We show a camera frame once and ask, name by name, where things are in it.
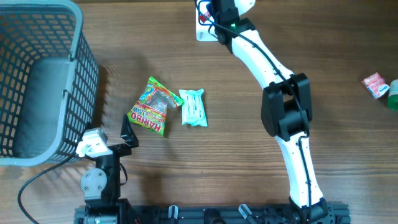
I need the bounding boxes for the red tissue pack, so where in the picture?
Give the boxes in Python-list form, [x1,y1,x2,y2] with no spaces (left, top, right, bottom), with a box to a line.
[361,72,390,99]

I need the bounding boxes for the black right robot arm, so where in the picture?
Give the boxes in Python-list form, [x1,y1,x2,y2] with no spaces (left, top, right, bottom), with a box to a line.
[206,1,328,223]

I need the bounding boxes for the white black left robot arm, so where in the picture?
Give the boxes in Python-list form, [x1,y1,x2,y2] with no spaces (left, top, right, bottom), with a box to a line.
[73,114,141,224]

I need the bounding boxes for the white barcode scanner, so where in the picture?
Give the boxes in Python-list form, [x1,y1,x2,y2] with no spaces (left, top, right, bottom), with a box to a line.
[195,0,218,42]

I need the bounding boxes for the mint green wipes pack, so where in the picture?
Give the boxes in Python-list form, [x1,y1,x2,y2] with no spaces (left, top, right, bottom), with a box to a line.
[179,89,208,127]

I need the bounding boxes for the green lid small jar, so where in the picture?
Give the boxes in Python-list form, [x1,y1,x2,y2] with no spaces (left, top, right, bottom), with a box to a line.
[387,79,398,111]

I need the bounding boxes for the red Nescafe stick pack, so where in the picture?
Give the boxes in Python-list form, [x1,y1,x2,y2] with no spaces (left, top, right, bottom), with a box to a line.
[198,11,211,24]

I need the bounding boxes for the grey plastic mesh basket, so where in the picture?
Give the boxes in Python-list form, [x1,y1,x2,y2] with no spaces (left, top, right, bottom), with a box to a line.
[1,1,100,167]

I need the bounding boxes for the green Haribo candy bag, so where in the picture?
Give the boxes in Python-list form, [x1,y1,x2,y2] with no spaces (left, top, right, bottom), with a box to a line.
[127,77,183,136]

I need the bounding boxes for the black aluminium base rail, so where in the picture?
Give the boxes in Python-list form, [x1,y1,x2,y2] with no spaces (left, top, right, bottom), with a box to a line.
[73,204,351,224]

